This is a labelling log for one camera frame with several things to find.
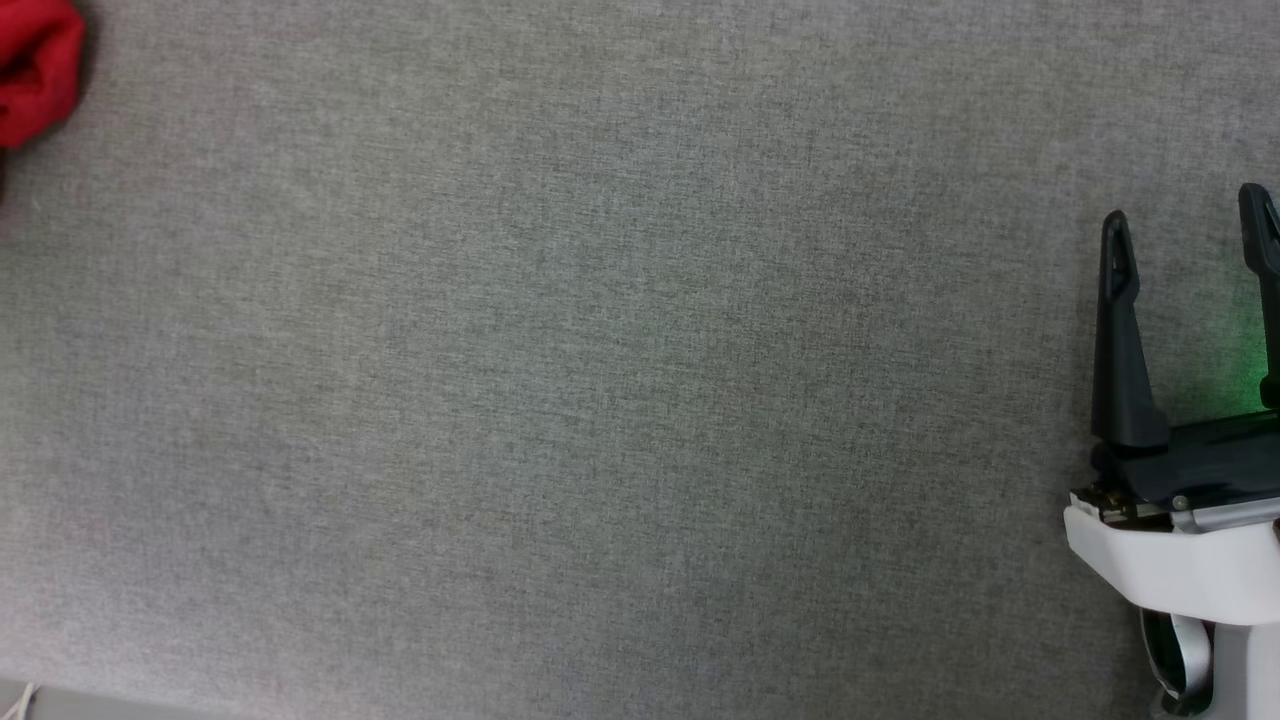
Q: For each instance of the red white basketball jersey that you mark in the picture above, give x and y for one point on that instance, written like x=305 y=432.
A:
x=30 y=70

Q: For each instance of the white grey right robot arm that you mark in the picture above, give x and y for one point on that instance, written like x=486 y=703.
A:
x=1250 y=675

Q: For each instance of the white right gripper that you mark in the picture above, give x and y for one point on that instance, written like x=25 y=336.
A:
x=1200 y=560

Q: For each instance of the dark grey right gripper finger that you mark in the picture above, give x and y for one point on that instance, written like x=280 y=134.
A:
x=1270 y=240

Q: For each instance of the grey fabric sofa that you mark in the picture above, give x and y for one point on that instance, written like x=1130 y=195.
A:
x=600 y=350

